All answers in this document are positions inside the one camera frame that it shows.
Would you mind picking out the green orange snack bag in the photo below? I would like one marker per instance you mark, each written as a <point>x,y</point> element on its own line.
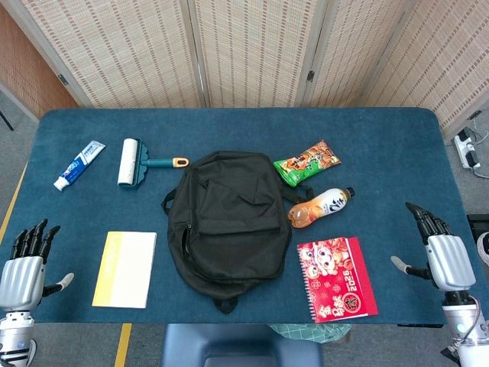
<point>305,162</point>

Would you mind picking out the white power strip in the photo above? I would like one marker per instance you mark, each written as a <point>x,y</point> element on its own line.
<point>466,147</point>

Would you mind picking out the teal lint roller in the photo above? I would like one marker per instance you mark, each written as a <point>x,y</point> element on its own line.
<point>128,162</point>

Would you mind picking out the blue table cloth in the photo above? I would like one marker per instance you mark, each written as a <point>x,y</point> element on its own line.
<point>393,179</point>

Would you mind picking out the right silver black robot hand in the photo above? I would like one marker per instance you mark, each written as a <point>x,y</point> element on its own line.
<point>451,264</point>

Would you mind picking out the red spiral calendar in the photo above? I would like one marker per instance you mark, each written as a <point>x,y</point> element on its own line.
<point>336,279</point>

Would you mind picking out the black stand leg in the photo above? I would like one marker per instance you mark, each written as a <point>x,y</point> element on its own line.
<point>6,120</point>

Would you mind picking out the orange drink bottle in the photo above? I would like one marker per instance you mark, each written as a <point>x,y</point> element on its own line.
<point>319,208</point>

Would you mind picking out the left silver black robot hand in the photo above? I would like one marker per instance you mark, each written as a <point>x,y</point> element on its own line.
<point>21,279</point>

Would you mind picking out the blue white toothpaste tube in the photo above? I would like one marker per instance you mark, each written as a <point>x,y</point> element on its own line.
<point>78,166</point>

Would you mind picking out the dark blue chair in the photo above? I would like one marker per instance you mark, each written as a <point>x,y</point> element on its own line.
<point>237,344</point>

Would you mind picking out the green patterned cloth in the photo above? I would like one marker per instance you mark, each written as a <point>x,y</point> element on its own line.
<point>313,332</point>

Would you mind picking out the yellow white notebook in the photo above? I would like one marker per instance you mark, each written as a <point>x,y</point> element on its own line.
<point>124,269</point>

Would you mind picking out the black metal screen hinge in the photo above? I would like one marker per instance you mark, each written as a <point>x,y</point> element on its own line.
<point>310,75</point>
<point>63,80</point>

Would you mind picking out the black box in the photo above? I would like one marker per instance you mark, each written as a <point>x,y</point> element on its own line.
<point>479,225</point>

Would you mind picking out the black fabric backpack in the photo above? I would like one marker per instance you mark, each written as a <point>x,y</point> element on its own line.
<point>229,225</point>

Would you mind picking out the woven folding screen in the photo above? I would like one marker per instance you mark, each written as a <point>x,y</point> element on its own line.
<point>252,49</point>

